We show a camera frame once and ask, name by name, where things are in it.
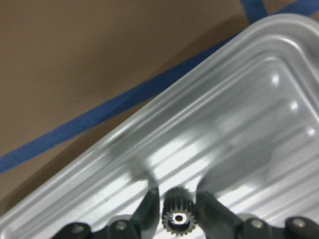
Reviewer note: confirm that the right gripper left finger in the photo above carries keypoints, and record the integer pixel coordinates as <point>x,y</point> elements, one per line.
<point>141,225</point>

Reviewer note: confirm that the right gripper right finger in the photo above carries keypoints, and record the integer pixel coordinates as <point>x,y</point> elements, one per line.
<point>218,222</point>

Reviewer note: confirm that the black bearing gear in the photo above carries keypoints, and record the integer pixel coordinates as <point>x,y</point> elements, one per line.
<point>179,212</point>

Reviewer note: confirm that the silver metal tray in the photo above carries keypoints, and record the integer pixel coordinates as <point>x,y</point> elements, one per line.
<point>243,125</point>

